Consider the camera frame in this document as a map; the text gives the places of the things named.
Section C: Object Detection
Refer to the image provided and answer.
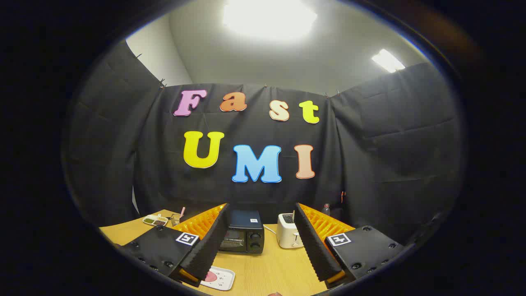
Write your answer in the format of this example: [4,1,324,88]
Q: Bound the divided white snack dish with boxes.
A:
[143,214,169,227]

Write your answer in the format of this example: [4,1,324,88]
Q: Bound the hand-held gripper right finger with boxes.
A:
[294,202,406,289]

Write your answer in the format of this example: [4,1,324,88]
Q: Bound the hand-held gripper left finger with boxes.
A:
[119,202,231,288]

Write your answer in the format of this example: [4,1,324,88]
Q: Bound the small ceiling light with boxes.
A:
[372,49,406,73]

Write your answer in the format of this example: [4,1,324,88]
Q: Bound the black backdrop cloth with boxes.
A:
[66,39,465,247]

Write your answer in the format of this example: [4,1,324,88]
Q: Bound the black toaster oven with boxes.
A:
[219,210,265,254]

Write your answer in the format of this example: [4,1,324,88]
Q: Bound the large ceiling light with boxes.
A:
[222,0,318,42]

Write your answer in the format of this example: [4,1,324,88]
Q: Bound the white toaster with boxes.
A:
[277,213,305,249]

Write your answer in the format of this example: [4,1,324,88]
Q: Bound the white square plate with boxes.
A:
[200,266,236,291]

